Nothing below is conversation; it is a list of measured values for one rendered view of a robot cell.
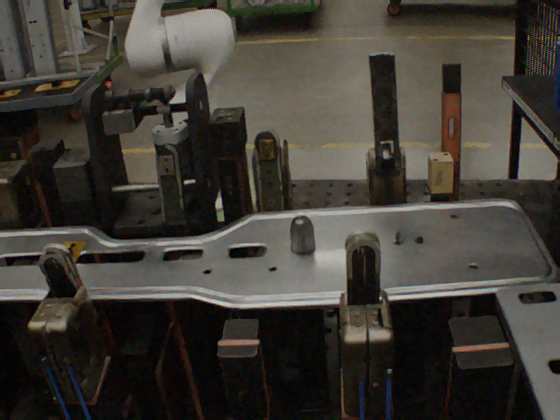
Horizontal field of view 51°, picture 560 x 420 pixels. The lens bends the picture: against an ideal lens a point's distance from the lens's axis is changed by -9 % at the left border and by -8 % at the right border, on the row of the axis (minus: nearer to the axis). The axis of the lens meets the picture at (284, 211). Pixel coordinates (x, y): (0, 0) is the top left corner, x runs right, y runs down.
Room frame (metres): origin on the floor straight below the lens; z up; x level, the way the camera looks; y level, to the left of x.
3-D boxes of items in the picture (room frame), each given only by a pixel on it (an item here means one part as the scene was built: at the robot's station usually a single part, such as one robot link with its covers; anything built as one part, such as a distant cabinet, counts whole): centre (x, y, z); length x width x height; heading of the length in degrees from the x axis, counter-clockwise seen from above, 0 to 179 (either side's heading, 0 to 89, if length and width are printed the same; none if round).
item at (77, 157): (0.95, 0.33, 0.89); 0.13 x 0.11 x 0.38; 175
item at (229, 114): (0.95, 0.08, 0.91); 0.07 x 0.05 x 0.42; 175
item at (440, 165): (0.83, -0.24, 0.88); 0.04 x 0.04 x 0.36; 85
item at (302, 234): (0.73, -0.02, 1.02); 0.03 x 0.03 x 0.07
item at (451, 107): (0.86, -0.26, 0.95); 0.03 x 0.01 x 0.50; 85
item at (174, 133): (0.95, 0.20, 0.94); 0.18 x 0.13 x 0.49; 85
